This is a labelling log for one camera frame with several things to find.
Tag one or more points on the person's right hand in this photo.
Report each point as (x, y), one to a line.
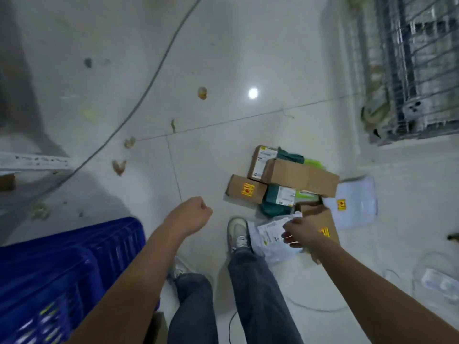
(304, 232)

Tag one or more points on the person's left hand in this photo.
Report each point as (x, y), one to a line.
(188, 216)

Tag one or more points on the small brown box yellow sticker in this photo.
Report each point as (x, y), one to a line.
(235, 188)

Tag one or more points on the pile of small parcels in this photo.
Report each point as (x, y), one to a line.
(297, 175)

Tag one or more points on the blue plastic crate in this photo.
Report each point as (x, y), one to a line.
(53, 275)

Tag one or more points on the person's left forearm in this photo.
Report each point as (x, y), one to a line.
(136, 290)

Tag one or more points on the person's right forearm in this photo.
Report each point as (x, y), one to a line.
(376, 293)

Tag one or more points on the person's right grey shoe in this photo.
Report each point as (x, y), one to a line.
(238, 232)

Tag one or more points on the person's grey shoe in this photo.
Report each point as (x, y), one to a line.
(179, 268)
(238, 232)

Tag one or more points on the person's left grey shoe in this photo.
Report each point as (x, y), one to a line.
(179, 268)

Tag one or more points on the person's right leg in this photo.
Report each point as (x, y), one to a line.
(258, 300)

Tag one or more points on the person's leg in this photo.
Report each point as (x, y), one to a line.
(193, 311)
(258, 300)

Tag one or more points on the person's left leg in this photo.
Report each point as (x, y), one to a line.
(193, 311)

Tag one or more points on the brown torn litter scrap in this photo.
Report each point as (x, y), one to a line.
(119, 168)

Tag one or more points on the thin brown litter scrap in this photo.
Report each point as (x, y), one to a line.
(173, 126)

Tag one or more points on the pale crumpled litter scrap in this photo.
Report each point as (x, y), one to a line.
(129, 142)

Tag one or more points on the crumpled yellow wrapper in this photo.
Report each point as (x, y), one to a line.
(202, 93)

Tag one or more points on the yellow paper scrap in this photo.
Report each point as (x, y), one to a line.
(89, 114)

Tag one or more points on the white power strip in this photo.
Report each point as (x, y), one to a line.
(439, 283)

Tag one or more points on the white smartphone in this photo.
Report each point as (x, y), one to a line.
(414, 110)

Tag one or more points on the white metal shelf rack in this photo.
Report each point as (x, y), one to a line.
(32, 161)

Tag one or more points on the heap of torn brown cartons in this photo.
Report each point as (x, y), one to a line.
(7, 182)

